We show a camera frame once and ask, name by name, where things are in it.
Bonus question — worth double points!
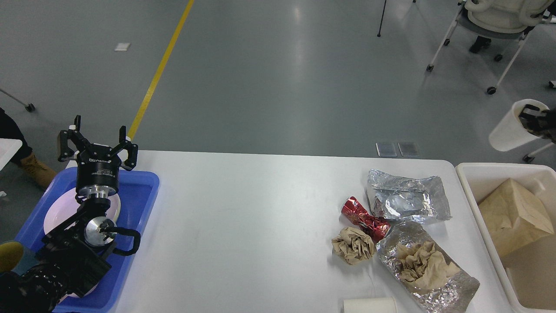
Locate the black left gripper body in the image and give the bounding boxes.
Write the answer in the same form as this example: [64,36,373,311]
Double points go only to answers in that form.
[76,150,122,196]

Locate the beige plastic bin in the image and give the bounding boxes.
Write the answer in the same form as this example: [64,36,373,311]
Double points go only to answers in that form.
[456,163,556,313]

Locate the white side table left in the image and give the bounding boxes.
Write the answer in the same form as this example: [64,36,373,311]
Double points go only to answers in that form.
[0,138,22,170]

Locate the white office chair right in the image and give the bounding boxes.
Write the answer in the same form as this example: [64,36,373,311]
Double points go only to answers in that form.
[426,0,554,95]

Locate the metal floor plate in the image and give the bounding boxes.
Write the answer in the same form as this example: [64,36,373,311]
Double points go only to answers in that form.
[375,141,398,158]
[397,142,420,158]

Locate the brown paper ball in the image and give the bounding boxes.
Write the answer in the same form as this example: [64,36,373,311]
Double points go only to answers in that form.
[331,226,377,266]

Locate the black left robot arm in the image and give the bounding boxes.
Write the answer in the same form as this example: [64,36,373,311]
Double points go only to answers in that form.
[1,115,141,313]

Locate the teal mug yellow inside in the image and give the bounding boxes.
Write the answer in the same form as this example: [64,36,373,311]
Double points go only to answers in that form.
[0,241,24,273]

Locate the metal floor plate right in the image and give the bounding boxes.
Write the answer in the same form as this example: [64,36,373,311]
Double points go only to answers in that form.
[397,142,420,158]

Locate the red foil wrapper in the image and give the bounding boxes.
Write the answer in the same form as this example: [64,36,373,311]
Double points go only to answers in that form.
[341,196,391,243]

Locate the white plastic spoon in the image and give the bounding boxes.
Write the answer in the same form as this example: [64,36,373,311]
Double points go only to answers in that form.
[488,99,549,151]

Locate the metal floor plate left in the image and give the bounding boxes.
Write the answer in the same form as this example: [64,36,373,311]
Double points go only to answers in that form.
[375,141,398,158]

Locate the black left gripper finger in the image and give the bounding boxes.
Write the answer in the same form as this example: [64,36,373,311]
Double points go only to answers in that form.
[57,115,97,162]
[106,126,139,171]

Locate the white paper cup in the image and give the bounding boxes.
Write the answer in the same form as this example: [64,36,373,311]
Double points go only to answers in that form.
[342,297,397,313]

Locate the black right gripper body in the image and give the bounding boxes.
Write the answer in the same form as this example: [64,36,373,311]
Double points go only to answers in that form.
[543,110,556,143]

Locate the pink plate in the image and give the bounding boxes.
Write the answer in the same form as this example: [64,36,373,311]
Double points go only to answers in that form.
[43,189,121,234]

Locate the aluminium foil sheet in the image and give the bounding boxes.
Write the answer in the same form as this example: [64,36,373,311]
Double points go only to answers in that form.
[367,169,452,224]

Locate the brown paper bag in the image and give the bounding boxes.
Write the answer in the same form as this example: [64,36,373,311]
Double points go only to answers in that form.
[479,178,555,258]

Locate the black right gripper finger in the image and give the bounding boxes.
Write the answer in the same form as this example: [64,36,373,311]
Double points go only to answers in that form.
[519,104,547,135]

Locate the black tripod leg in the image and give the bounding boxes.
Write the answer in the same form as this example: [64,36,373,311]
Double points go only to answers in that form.
[377,0,388,38]

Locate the white chair base left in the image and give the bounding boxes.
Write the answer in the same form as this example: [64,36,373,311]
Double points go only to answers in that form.
[0,88,36,113]

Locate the brown boot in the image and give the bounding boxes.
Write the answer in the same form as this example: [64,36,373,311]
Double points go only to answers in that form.
[0,108,58,189]

